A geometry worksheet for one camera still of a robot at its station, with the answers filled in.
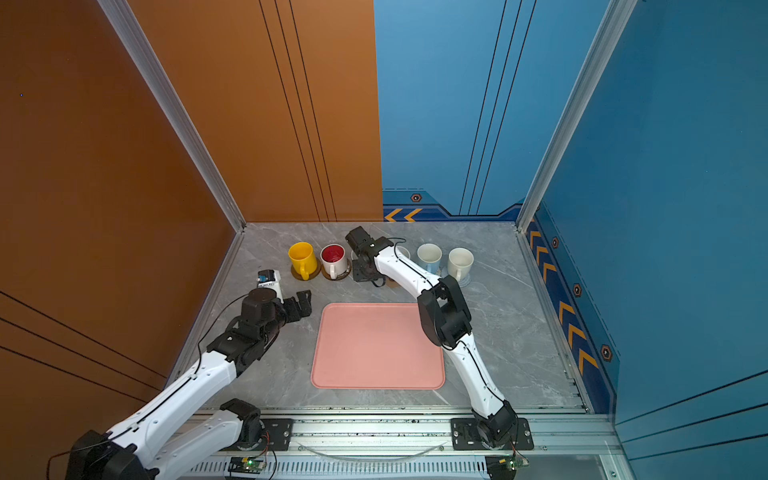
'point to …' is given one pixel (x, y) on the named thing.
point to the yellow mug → (303, 259)
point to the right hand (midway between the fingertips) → (362, 275)
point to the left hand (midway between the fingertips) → (297, 292)
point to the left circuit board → (246, 464)
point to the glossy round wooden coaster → (341, 276)
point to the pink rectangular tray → (375, 346)
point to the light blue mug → (431, 255)
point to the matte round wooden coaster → (311, 275)
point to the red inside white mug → (334, 260)
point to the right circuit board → (503, 467)
